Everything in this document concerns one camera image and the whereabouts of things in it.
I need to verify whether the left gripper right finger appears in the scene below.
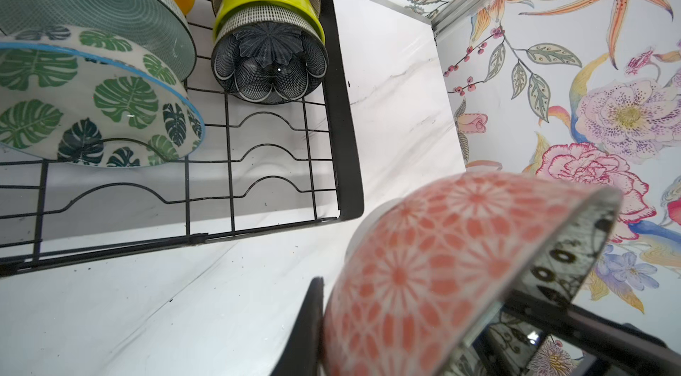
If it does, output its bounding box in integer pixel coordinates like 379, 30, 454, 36
467, 290, 680, 375

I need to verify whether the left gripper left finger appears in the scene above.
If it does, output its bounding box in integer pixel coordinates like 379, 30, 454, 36
271, 277, 324, 376

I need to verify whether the black wire dish rack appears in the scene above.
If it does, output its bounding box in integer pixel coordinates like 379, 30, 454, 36
1, 0, 365, 278

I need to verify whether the dark blue patterned bowl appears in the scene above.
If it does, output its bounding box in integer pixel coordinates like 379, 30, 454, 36
211, 5, 329, 105

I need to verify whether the green leaf pattern bowl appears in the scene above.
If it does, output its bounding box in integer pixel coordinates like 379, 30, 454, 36
1, 25, 207, 168

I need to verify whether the pale mint green bowl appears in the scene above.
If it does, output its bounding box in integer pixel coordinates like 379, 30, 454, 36
1, 0, 197, 80

